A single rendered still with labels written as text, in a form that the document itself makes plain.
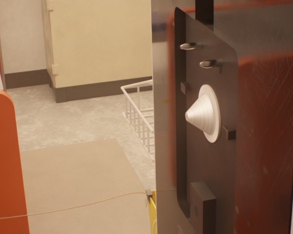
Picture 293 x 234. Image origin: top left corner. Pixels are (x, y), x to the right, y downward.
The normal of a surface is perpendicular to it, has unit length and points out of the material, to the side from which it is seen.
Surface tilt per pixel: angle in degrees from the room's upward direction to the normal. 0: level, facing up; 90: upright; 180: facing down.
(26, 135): 0
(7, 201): 90
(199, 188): 0
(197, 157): 90
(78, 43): 90
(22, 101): 0
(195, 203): 90
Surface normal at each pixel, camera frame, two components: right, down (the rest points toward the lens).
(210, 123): -0.39, 0.49
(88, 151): -0.03, -0.92
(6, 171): 0.27, 0.37
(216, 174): -0.96, 0.14
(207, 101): -0.52, -0.41
